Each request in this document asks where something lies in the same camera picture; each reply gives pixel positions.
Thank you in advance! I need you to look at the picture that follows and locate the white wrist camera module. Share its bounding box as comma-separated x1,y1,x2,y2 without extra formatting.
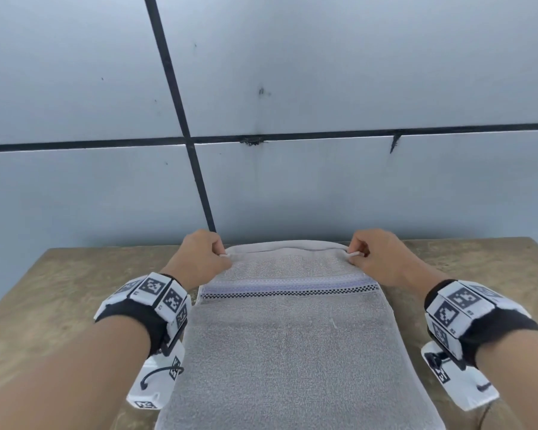
421,339,501,412
126,341,186,411

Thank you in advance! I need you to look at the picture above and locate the person's right forearm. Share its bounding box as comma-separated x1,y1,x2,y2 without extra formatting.
474,328,538,430

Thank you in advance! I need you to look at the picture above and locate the grey towel with checkered stripe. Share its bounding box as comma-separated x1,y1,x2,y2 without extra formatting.
154,239,447,430

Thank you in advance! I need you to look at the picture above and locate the person's left forearm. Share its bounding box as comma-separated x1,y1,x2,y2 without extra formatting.
0,314,154,430

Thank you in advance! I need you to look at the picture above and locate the black wristband with marker tiles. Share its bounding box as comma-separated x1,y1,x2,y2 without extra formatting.
424,279,538,371
93,272,193,358

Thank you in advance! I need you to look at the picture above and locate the person's left hand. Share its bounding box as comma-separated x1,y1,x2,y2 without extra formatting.
160,229,233,288

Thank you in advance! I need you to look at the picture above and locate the person's right hand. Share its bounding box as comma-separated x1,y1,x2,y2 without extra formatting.
346,228,436,292

